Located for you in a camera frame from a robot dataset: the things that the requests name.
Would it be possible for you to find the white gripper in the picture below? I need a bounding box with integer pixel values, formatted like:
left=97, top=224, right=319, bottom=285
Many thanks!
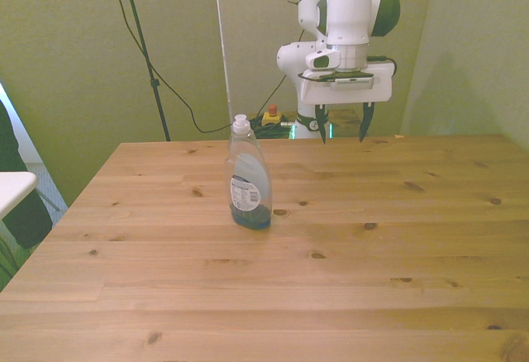
left=298, top=60, right=393, bottom=145

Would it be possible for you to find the clear dish soap bottle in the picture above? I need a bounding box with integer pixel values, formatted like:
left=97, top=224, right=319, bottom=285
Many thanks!
left=224, top=113, right=274, bottom=231

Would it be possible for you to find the yellow emergency stop button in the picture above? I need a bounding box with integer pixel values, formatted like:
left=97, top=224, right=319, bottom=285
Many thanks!
left=262, top=104, right=283, bottom=127

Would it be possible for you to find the thin white pole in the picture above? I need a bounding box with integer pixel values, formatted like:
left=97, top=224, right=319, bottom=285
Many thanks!
left=212, top=0, right=233, bottom=126

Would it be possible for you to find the dark chair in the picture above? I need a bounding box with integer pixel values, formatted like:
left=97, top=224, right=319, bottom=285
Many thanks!
left=0, top=99, right=54, bottom=250

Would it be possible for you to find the white side table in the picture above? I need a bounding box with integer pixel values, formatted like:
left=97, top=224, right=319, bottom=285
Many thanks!
left=0, top=171, right=39, bottom=219

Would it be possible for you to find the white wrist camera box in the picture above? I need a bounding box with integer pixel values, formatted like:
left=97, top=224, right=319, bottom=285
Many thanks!
left=329, top=75, right=375, bottom=91

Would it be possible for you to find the black cable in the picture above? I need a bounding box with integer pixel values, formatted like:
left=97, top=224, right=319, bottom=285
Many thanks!
left=104, top=0, right=234, bottom=134

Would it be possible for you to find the black camera tripod stand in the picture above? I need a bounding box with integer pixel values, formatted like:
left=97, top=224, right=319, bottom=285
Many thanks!
left=117, top=0, right=172, bottom=142

